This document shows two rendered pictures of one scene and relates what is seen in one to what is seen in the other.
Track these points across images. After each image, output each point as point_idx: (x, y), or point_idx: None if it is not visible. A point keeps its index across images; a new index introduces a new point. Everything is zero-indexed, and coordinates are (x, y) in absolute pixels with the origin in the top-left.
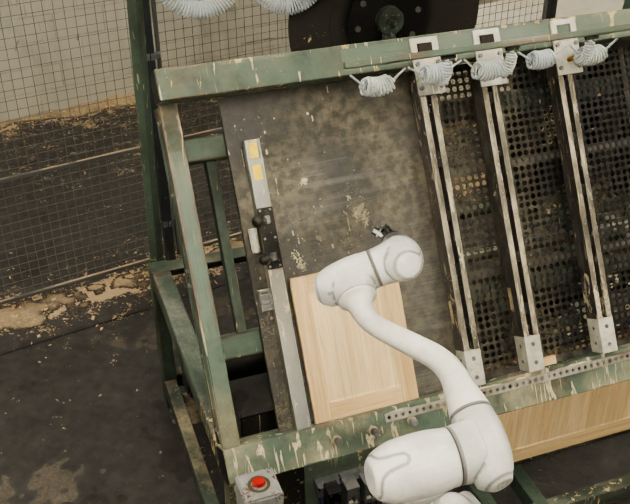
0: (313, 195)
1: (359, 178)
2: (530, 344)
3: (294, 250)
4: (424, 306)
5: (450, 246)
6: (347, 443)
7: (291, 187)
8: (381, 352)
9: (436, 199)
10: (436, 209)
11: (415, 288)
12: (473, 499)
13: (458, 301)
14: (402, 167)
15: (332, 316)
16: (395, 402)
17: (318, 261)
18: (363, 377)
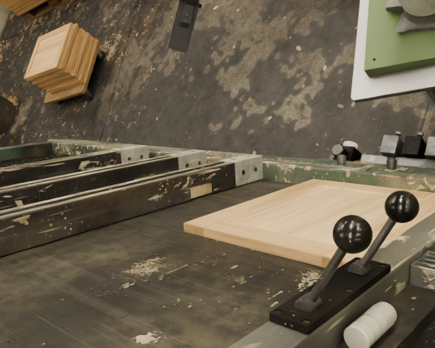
0: (166, 315)
1: (76, 289)
2: (180, 154)
3: (301, 290)
4: (216, 205)
5: (123, 186)
6: (433, 172)
7: (180, 346)
8: (310, 198)
9: (61, 210)
10: (76, 213)
11: (203, 213)
12: (355, 88)
13: (186, 172)
14: (20, 267)
15: (333, 226)
16: (340, 182)
17: (279, 266)
18: (355, 197)
